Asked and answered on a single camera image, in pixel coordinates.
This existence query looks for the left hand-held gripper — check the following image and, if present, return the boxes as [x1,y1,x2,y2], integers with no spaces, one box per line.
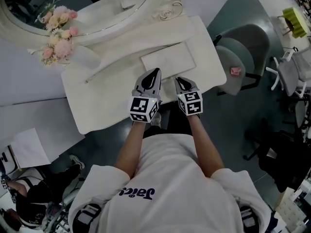
[128,68,163,124]

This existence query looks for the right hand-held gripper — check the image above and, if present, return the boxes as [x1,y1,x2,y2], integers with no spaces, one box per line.
[174,77,203,117]

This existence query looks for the person's right forearm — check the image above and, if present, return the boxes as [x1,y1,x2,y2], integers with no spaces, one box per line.
[187,114,225,179]

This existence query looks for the person's left forearm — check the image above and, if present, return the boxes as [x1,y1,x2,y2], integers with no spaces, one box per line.
[114,120,149,180]

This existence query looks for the white dressing table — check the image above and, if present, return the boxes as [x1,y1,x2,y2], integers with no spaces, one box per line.
[60,15,228,135]

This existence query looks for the white rectangular tabletop panel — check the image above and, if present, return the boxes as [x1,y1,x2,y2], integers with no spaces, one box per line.
[140,41,197,73]

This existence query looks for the person's black trousers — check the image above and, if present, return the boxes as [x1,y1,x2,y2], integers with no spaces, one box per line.
[143,103,195,138]

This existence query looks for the person's grey shoe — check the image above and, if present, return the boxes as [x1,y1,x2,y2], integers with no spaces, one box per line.
[150,112,162,128]

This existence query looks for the grey upholstered chair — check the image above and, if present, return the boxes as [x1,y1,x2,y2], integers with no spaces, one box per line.
[213,24,271,97]

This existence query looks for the oval white-framed mirror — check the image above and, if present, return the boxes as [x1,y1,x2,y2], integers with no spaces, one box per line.
[0,0,186,46]

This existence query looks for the person's white t-shirt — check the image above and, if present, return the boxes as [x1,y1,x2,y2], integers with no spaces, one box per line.
[68,132,272,233]

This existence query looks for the pink flower bouquet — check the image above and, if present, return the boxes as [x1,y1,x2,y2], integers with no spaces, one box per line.
[27,5,80,68]

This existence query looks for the white-framed grey chair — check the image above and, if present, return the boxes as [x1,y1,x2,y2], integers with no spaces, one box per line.
[265,47,311,97]

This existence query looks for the black office chair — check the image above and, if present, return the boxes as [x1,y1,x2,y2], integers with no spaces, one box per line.
[242,117,311,194]

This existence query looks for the yellow-green scalloped stool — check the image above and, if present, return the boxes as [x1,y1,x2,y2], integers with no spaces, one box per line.
[277,7,309,39]

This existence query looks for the white paper sheet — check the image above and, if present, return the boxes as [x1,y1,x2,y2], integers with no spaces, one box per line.
[9,127,52,169]

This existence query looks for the grey shoulder strap buckle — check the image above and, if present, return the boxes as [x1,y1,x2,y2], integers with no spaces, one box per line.
[72,203,102,231]
[239,204,256,228]

